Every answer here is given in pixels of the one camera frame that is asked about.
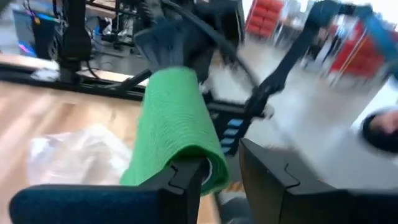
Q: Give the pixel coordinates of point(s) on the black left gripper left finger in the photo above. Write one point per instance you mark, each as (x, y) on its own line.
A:
(93, 205)

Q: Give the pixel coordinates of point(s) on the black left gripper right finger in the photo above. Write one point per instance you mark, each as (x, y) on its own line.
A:
(311, 205)

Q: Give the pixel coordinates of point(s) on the clear plastic bag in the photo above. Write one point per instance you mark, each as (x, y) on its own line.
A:
(77, 155)

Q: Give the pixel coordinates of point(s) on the green elastic bandage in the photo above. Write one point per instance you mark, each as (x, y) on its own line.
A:
(174, 124)

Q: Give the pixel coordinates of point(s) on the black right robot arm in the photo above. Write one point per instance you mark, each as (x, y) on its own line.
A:
(74, 37)

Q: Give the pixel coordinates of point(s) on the red plastic crate stack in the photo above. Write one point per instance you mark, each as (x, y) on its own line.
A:
(264, 18)

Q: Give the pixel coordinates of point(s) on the person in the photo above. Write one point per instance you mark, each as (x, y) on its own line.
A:
(382, 129)

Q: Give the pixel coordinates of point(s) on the red tool cart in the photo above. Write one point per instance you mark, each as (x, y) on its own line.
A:
(357, 53)

